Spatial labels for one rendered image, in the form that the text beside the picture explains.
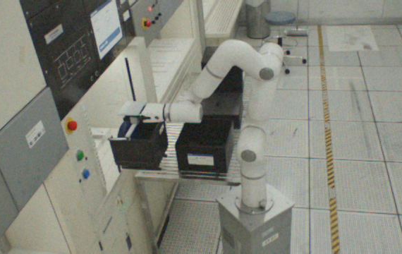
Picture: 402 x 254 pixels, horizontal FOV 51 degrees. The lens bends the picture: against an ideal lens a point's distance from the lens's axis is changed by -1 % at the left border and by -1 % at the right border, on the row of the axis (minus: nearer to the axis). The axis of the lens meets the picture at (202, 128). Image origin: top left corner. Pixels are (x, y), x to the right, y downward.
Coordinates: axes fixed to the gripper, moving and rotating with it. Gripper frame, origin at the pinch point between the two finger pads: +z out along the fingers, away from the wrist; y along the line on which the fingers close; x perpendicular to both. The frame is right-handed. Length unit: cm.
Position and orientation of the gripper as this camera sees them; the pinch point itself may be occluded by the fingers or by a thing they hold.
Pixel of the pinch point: (133, 111)
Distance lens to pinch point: 195.3
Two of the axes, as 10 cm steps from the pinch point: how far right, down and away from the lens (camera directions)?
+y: 2.0, -5.5, 8.1
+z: -9.8, -0.3, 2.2
